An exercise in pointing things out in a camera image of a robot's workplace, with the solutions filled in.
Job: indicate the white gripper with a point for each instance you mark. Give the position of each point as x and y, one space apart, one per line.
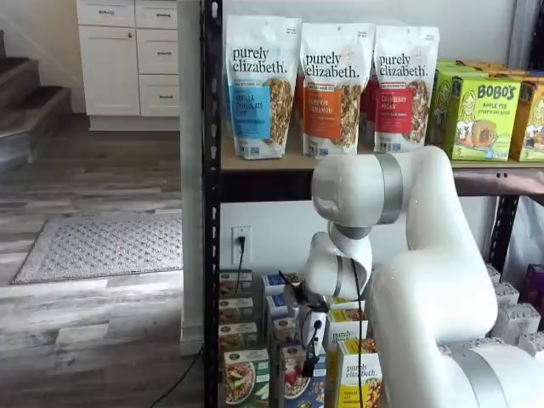
307 323

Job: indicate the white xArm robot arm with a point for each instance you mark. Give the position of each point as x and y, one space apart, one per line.
425 276

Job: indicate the yellow purely elizabeth box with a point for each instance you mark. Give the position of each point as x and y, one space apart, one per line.
342 331
340 302
355 378

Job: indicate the green oatmeal box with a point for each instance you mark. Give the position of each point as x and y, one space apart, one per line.
236 309
238 336
246 378
235 282

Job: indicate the white patterned box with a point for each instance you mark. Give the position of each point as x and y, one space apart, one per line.
506 294
518 319
531 344
493 274
444 349

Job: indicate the particle board shelf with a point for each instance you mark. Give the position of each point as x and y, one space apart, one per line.
293 163

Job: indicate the purple box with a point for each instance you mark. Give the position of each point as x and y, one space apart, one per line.
536 285

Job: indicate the green Bobo's snack box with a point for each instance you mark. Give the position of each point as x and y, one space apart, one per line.
459 68
489 123

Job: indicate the yellow Bobo's snack box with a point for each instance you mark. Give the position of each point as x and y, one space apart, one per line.
510 73
531 127

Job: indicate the grey patterned rug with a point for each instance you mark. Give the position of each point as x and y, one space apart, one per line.
106 246

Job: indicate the orange label granola bag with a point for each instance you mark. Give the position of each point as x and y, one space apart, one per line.
331 106

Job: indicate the red label granola bag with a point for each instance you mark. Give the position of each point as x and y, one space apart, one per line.
399 106

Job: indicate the blue label granola bag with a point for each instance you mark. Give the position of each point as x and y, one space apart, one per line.
255 93

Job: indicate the white drawer cabinet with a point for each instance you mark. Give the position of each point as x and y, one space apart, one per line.
110 64

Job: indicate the grey carpeted stairs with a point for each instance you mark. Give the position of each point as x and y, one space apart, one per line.
25 98

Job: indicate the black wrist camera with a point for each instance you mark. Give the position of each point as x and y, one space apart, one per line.
304 293

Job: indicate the white wall outlet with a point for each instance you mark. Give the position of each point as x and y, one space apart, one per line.
247 255

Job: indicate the black metal shelf frame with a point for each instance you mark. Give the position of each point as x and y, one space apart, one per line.
212 170

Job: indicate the white wall pillar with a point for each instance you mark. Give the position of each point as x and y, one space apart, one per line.
190 170

